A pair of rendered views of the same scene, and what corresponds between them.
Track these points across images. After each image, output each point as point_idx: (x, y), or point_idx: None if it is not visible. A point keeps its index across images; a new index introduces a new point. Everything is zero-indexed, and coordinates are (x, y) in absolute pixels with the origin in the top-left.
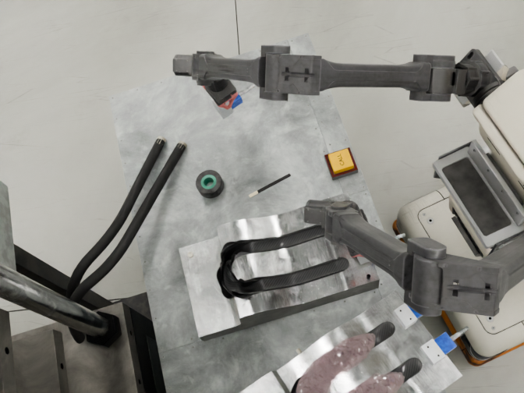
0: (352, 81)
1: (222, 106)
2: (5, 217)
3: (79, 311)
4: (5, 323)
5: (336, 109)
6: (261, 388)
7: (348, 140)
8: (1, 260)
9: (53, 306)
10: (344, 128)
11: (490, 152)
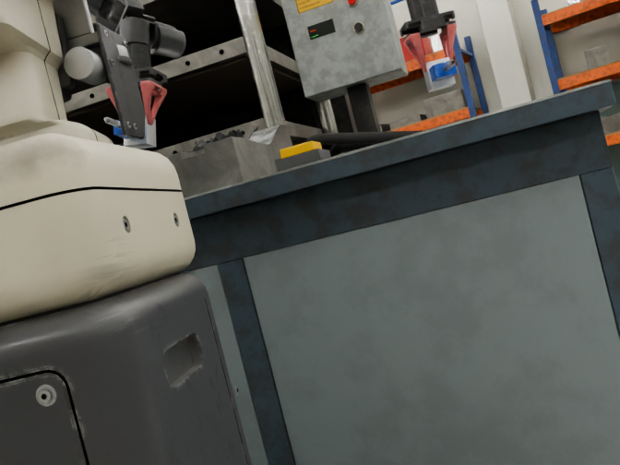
0: None
1: (410, 51)
2: (363, 68)
3: (268, 115)
4: (239, 46)
5: (406, 136)
6: None
7: (337, 155)
8: (316, 68)
9: (253, 73)
10: (363, 148)
11: (71, 49)
